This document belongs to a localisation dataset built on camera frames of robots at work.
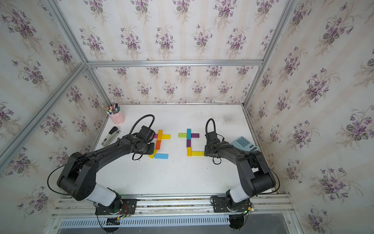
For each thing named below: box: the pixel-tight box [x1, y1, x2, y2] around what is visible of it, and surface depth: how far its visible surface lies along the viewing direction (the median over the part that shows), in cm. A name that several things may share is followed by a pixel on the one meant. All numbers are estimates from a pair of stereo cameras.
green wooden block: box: [178, 132, 187, 138], surface depth 103 cm
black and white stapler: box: [101, 126, 121, 147], surface depth 100 cm
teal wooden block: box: [187, 128, 192, 140], surface depth 103 cm
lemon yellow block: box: [191, 151, 205, 157], surface depth 93 cm
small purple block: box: [190, 133, 200, 138], surface depth 103 cm
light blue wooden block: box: [153, 153, 169, 160], surface depth 94 cm
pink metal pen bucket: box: [108, 108, 126, 125], surface depth 104 cm
